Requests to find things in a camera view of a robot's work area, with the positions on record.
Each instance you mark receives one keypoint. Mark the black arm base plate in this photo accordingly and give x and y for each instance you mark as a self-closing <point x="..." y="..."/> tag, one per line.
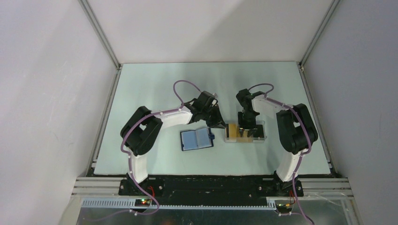
<point x="251" y="190"/>

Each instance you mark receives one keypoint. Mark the blue card holder wallet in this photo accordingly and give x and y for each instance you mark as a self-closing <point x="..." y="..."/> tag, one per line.
<point x="197" y="139"/>

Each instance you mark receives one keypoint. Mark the clear plastic card tray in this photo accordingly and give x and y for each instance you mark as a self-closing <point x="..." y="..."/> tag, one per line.
<point x="250" y="132"/>

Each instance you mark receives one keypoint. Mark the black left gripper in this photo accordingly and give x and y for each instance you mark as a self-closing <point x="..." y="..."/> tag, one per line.
<point x="218" y="122"/>

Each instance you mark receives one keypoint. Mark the left controller board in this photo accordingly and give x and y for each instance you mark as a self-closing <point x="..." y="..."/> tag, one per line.
<point x="143" y="202"/>

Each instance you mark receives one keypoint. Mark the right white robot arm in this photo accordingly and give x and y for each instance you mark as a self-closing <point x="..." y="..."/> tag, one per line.
<point x="296" y="129"/>

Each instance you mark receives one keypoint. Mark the grey cable duct strip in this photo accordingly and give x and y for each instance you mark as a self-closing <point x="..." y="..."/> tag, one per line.
<point x="132" y="203"/>

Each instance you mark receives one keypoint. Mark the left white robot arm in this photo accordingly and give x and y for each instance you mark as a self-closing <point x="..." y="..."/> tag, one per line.
<point x="142" y="129"/>

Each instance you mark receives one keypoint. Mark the controller board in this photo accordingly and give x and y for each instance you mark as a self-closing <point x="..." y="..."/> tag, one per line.
<point x="143" y="202"/>
<point x="285" y="206"/>

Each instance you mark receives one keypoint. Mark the right controller board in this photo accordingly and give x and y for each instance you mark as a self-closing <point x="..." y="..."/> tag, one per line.
<point x="285" y="206"/>

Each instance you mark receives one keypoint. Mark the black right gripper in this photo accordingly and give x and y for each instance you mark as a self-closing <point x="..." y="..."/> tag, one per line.
<point x="242" y="125"/>

